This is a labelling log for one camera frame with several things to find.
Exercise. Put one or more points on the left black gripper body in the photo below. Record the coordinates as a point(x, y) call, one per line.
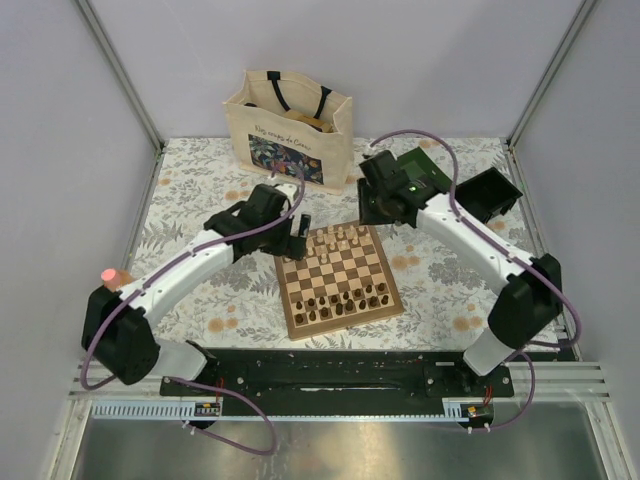
point(279, 241)

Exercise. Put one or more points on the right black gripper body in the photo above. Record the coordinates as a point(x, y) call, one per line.
point(371, 210)

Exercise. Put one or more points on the wooden chess board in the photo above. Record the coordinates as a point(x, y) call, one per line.
point(344, 280)

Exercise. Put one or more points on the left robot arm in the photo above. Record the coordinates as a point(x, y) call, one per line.
point(118, 327)

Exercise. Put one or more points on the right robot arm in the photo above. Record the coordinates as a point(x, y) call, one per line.
point(527, 288)

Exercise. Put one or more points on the green open box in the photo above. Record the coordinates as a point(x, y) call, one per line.
point(419, 166)

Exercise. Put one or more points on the beige printed tote bag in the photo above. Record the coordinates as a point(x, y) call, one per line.
point(280, 119)

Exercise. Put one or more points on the black plastic bin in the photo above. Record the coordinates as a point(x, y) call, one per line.
point(487, 195)

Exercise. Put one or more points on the pink capped bottle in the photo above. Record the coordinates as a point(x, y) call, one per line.
point(114, 279)

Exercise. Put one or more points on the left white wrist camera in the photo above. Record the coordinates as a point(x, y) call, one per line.
point(291, 191)

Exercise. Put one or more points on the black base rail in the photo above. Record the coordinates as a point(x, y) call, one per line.
point(327, 383)

